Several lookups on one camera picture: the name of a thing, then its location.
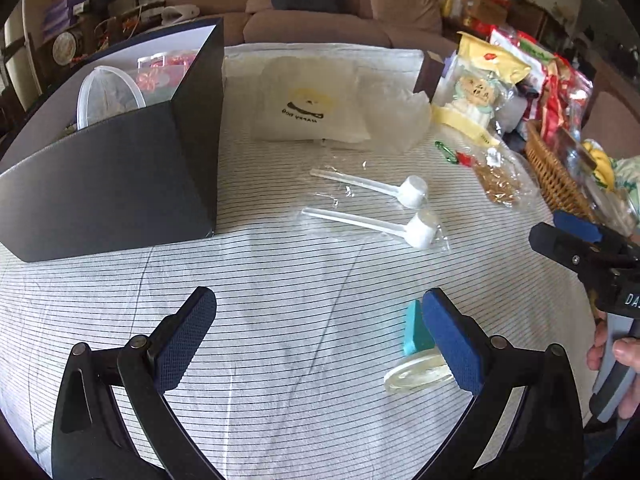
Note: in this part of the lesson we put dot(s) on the cardboard box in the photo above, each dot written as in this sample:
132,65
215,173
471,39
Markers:
485,5

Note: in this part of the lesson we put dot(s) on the white cloth on sofa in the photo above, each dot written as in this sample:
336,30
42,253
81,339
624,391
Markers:
179,14

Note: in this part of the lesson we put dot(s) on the green clip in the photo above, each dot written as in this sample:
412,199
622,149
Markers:
445,151

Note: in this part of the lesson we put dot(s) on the white plastic scoop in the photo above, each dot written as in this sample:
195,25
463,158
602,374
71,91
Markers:
412,192
420,232

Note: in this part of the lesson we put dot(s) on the wicker basket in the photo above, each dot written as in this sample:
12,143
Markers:
550,175

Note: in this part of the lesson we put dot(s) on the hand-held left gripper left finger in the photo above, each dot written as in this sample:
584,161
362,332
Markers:
185,340

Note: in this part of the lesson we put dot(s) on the green and red snack bag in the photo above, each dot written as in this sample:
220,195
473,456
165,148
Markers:
537,55

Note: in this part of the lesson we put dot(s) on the person's right hand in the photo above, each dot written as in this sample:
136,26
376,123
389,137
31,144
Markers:
630,350

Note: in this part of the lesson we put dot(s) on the clear round disc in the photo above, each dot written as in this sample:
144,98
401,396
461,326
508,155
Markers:
415,372

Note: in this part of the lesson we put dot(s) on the stack of purple boxes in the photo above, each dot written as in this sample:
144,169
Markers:
62,15

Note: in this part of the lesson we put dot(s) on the clear round plastic container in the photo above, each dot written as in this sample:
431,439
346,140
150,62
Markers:
107,95

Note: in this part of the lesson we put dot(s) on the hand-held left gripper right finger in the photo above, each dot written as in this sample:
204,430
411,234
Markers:
452,345

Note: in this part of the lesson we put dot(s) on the dark wooden cabinet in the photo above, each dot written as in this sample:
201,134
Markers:
540,20

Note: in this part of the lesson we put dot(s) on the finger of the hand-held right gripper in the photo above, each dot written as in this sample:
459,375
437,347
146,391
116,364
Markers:
560,245
575,222

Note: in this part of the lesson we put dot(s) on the clear plastic bag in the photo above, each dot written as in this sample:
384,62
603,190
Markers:
400,120

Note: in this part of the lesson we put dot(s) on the teal plastic piece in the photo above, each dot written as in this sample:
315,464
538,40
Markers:
415,327

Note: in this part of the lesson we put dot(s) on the black storage box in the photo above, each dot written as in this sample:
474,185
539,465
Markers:
110,200

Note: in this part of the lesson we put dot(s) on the clear bag of brown pieces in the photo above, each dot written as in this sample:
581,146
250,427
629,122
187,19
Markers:
497,182

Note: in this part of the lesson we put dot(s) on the white bag with dog print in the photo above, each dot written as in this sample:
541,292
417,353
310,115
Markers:
310,105

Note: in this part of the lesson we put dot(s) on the round tin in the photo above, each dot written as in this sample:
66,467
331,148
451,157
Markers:
67,45

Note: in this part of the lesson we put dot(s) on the brown sofa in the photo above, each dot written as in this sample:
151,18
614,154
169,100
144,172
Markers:
310,30

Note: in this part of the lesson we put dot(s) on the clear packet with green label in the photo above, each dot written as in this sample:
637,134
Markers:
470,100

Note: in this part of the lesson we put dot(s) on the yellow packet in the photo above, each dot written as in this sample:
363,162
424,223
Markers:
495,60

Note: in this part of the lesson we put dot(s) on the bunch of bananas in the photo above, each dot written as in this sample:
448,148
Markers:
600,165

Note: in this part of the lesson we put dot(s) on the dark wooden chair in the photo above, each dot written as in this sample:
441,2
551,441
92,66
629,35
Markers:
15,60

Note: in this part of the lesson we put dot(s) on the small brown box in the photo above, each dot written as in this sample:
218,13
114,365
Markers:
430,75

